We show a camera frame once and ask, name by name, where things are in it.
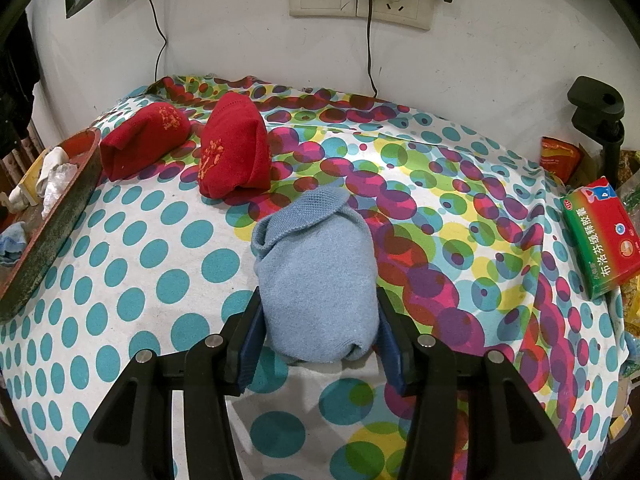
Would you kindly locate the crumpled clear plastic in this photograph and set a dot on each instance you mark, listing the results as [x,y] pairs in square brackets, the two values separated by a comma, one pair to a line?
[60,190]

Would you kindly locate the light blue cloth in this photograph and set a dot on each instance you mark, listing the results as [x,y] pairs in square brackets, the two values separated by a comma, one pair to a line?
[12,242]

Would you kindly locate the round red tray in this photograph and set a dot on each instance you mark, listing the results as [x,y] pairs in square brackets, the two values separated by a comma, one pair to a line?
[55,230]

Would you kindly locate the red snack packet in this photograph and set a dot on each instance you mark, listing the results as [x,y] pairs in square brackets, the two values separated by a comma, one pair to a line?
[557,157]

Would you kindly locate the blue sock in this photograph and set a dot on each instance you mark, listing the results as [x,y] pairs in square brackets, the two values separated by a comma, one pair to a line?
[315,280]

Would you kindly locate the dark cloth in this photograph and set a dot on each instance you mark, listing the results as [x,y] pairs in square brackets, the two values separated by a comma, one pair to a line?
[15,85]

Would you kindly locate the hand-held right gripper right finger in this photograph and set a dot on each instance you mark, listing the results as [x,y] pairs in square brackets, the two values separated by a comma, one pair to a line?
[392,355]

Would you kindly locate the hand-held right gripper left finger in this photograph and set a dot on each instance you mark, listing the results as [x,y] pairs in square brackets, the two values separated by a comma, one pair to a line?
[250,345]

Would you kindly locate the green medicine box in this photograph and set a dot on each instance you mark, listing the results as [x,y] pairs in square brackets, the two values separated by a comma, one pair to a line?
[600,240]

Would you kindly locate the yellow packet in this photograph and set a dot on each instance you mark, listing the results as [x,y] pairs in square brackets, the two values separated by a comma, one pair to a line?
[632,310]

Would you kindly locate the polka dot cloth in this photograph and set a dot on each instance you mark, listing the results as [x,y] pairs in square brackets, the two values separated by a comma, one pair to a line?
[150,260]

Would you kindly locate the brown ribbed object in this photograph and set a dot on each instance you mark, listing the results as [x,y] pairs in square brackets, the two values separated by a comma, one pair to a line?
[20,155]

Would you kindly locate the red rolled sock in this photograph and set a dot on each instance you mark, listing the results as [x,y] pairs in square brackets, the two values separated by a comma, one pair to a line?
[232,150]
[145,140]

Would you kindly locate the black clamp stand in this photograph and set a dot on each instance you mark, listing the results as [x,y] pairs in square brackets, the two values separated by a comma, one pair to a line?
[595,105]

